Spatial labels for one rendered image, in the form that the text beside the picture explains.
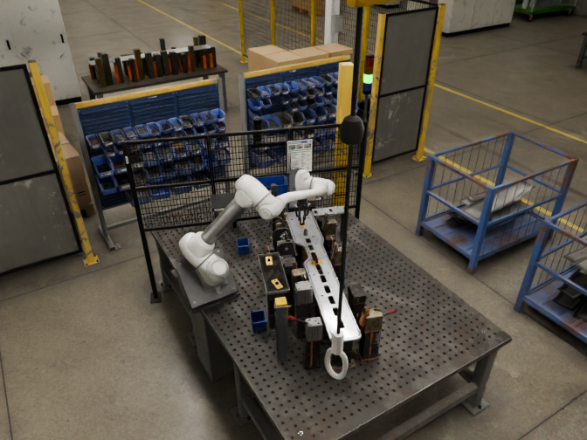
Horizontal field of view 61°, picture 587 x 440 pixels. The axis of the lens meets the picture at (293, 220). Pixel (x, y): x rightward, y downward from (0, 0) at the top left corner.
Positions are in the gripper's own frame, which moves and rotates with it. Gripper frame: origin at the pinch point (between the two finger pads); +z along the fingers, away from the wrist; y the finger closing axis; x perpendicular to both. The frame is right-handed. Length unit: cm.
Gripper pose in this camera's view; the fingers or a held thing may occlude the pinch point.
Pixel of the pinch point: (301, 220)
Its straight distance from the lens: 370.4
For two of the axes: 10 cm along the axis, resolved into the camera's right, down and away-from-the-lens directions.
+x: -2.0, -5.4, 8.2
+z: 0.0, 8.4, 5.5
